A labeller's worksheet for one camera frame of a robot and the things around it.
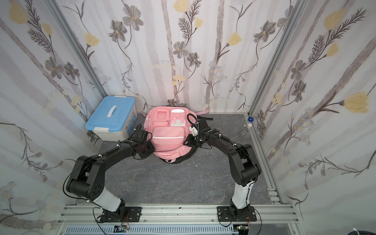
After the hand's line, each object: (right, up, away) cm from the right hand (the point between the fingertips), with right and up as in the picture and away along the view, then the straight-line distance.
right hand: (186, 140), depth 88 cm
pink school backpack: (-14, +9, +13) cm, 21 cm away
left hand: (-19, -5, +5) cm, 21 cm away
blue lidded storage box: (-48, +14, +6) cm, 50 cm away
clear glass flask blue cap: (+47, +11, +26) cm, 55 cm away
